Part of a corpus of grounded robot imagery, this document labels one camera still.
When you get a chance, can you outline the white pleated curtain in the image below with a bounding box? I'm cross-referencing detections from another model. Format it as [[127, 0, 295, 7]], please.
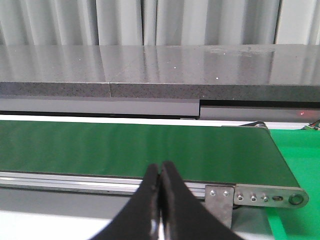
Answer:
[[0, 0, 320, 46]]

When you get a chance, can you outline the green conveyor belt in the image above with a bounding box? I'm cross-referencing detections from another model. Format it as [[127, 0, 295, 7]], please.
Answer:
[[0, 120, 299, 187]]

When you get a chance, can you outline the aluminium conveyor frame rail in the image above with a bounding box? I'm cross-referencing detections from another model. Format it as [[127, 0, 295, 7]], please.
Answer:
[[0, 171, 310, 209]]

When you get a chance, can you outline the metal conveyor mounting bracket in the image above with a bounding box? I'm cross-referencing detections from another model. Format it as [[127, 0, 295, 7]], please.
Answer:
[[204, 185, 235, 228]]

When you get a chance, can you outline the grey panel under counter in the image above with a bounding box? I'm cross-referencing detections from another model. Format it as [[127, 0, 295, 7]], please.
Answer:
[[0, 96, 320, 123]]

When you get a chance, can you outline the grey stone counter slab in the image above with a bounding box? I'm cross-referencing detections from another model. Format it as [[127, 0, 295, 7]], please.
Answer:
[[0, 44, 320, 103]]

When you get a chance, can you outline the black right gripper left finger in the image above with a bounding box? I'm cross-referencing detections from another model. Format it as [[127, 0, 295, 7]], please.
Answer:
[[92, 164, 160, 240]]

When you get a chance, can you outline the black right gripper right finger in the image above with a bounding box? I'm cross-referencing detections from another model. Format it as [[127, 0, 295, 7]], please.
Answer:
[[160, 161, 241, 240]]

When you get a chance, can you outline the bright green mat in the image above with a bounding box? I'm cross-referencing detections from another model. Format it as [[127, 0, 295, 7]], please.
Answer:
[[266, 129, 320, 240]]

